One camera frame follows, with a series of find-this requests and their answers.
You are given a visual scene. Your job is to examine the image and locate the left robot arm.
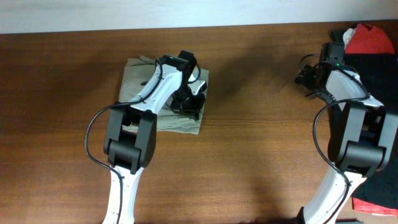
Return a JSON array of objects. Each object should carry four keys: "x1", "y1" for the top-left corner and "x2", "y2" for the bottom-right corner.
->
[{"x1": 103, "y1": 50, "x2": 206, "y2": 223}]

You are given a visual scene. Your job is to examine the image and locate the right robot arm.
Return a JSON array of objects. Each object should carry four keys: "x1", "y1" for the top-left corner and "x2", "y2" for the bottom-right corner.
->
[{"x1": 295, "y1": 42, "x2": 397, "y2": 224}]

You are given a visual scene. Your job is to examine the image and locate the khaki shorts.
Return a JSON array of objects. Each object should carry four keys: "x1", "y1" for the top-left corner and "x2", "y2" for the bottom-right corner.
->
[{"x1": 118, "y1": 55, "x2": 204, "y2": 134}]

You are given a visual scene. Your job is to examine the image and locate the red garment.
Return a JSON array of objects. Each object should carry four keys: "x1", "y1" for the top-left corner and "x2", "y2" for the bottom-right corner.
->
[{"x1": 341, "y1": 24, "x2": 397, "y2": 216}]

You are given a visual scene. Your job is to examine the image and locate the black garment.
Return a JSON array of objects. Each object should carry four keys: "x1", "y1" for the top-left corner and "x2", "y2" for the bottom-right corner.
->
[{"x1": 329, "y1": 29, "x2": 398, "y2": 210}]

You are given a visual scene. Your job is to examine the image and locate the white cloth piece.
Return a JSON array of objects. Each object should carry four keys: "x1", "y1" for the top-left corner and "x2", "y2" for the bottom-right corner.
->
[{"x1": 343, "y1": 28, "x2": 356, "y2": 45}]

